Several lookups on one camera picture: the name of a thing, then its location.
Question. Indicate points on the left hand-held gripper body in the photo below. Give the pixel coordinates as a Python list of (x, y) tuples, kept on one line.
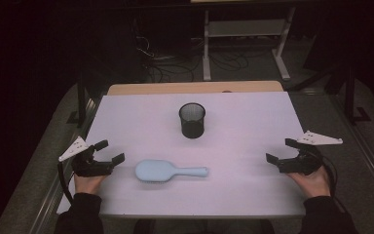
[(91, 167)]

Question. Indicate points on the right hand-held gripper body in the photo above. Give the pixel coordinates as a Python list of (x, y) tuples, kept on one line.
[(300, 164)]

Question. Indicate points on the light blue hairbrush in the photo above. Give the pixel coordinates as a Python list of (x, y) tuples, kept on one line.
[(157, 170)]

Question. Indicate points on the black mesh pen cup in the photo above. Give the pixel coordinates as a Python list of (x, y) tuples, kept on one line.
[(192, 125)]

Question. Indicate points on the person's left hand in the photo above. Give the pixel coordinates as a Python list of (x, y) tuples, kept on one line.
[(87, 183)]

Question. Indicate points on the person's right hand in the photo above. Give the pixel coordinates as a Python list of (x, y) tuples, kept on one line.
[(313, 183)]

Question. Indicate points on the white table cover sheet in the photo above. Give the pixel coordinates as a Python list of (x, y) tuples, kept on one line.
[(240, 136)]

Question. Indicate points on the black metal stand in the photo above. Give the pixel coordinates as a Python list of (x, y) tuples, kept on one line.
[(81, 100), (350, 97)]

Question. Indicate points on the white metal desk frame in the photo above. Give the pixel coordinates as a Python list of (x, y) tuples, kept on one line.
[(246, 27)]

